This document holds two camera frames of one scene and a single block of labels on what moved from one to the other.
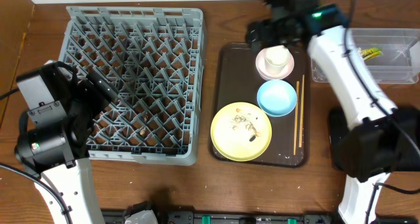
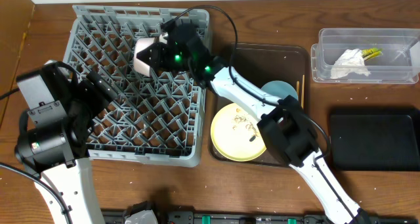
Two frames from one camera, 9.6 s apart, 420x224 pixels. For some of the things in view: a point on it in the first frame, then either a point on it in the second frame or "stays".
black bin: (375, 146) stays
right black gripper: (262, 31) → (159, 55)
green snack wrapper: (369, 53) stays
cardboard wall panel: (16, 10) stays
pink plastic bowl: (260, 64) → (139, 65)
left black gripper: (85, 94) stays
